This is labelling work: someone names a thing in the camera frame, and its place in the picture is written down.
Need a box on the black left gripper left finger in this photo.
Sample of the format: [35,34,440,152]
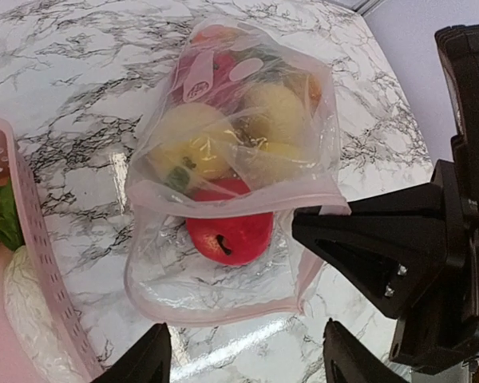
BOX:
[92,323,172,383]

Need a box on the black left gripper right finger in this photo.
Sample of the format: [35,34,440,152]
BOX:
[323,319,406,383]

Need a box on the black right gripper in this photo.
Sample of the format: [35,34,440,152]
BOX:
[292,25,479,375]

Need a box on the pale green fake cabbage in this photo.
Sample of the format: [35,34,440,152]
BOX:
[3,246,84,383]

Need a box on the red fake tomato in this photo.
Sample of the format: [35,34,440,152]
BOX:
[185,177,275,267]

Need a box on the clear zip top bag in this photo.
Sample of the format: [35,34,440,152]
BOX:
[125,18,350,327]

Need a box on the orange fake tangerine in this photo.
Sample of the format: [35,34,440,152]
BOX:
[307,73,322,113]

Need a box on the yellow fake peach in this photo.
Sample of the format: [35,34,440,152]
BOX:
[243,83,307,144]

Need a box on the yellow fake bell pepper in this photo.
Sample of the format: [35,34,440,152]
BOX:
[147,103,240,180]

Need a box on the red fake apple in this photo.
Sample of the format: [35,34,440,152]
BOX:
[173,51,263,108]

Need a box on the pink perforated plastic basket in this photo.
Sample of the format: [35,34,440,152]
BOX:
[0,119,103,381]

